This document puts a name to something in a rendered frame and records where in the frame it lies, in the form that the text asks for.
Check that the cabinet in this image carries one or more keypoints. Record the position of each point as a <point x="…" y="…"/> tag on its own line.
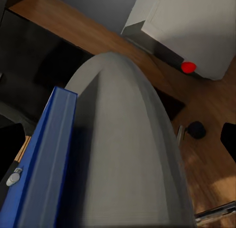
<point x="21" y="152"/>
<point x="44" y="42"/>

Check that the swivel chair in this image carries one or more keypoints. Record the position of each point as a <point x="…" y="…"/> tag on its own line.
<point x="125" y="166"/>

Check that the pen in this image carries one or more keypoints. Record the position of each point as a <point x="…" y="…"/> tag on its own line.
<point x="15" y="177"/>

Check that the folder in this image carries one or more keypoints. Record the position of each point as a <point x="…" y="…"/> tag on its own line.
<point x="33" y="201"/>

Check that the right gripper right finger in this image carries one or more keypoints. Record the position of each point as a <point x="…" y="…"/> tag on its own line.
<point x="228" y="138"/>

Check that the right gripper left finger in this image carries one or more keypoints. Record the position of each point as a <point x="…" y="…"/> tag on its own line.
<point x="12" y="138"/>

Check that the desktop computer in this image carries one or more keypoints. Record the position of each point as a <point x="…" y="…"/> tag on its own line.
<point x="196" y="37"/>

